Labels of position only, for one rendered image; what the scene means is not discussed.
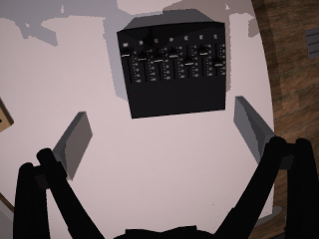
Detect black lighting desk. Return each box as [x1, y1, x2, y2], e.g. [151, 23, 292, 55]
[117, 22, 226, 119]

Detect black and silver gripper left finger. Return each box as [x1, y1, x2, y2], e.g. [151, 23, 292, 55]
[13, 112, 105, 239]

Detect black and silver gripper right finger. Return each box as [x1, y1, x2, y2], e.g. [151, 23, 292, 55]
[211, 96, 319, 239]

